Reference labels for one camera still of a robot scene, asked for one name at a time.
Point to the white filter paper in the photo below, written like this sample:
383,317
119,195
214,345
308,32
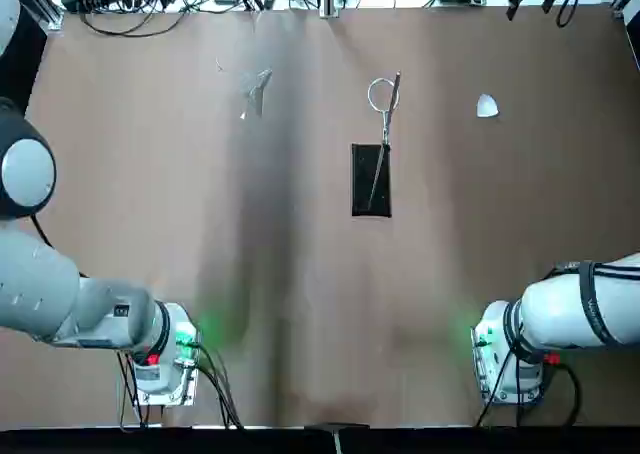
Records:
487,106

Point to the clear funnel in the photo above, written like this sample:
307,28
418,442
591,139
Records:
257,86

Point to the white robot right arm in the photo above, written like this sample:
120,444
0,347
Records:
560,314

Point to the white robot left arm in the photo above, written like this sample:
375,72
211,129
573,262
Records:
40,294

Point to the black base metal rod stand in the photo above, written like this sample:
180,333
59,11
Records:
365,184

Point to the aluminium frame rail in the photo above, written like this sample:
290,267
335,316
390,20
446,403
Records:
52,18
622,4

